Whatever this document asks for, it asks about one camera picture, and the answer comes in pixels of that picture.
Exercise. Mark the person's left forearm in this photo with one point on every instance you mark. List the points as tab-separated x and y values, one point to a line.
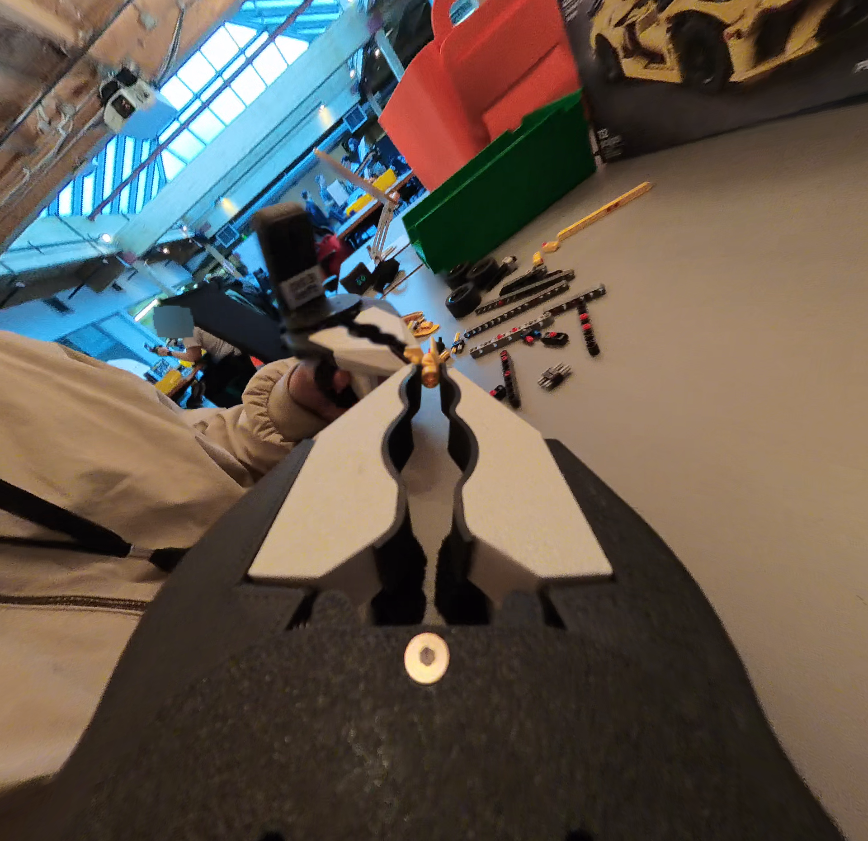
258	420

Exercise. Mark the ceiling mounted device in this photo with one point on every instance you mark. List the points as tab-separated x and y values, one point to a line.
125	102

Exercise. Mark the thin orange rod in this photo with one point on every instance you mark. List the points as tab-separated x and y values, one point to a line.
399	264

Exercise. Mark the grey desk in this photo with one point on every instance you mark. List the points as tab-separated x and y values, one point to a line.
712	414

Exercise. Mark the dark toy car box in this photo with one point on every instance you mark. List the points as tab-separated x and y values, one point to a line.
712	41

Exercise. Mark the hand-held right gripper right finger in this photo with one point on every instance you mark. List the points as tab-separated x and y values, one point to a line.
529	508

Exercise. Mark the black toy wheel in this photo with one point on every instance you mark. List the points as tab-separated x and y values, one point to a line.
485	272
464	300
458	276

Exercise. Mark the person's left hand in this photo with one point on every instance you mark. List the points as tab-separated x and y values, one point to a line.
305	397

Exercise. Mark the black double toy beam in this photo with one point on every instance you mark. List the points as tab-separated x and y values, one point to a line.
536	283

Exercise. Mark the red plastic tote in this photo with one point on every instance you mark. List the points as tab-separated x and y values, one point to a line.
475	74

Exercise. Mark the black beam two red pins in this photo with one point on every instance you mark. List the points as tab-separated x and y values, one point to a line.
588	329

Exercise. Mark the wooden desk lamp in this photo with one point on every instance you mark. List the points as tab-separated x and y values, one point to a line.
386	271

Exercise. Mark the black beam three red pins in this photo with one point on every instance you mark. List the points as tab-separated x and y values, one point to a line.
510	380

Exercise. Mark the black device green light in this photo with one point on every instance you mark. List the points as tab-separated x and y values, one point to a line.
356	279

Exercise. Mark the green storage bin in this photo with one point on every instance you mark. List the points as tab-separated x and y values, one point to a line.
515	190

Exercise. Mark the long yellow toy beam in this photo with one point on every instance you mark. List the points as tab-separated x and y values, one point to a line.
603	211

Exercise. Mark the dark grey long toy beam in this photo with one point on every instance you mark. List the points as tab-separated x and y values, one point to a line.
502	325

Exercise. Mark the grey black axle connector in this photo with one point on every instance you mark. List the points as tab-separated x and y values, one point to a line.
555	376

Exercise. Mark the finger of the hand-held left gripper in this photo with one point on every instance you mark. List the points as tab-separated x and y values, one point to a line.
366	356
392	322

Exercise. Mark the short grey beam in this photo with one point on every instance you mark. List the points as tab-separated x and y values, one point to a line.
576	300

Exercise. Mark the light grey long toy beam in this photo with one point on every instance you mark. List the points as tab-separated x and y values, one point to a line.
512	337

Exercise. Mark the yellow curved panel pieces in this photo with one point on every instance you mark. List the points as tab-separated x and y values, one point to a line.
424	325

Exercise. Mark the tiny yellow black blue brick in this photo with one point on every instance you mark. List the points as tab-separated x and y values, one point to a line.
456	344

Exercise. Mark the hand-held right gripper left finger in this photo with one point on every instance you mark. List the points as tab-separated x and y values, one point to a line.
325	508

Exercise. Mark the yellow beam assembly with pins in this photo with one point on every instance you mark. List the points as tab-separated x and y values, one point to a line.
430	369

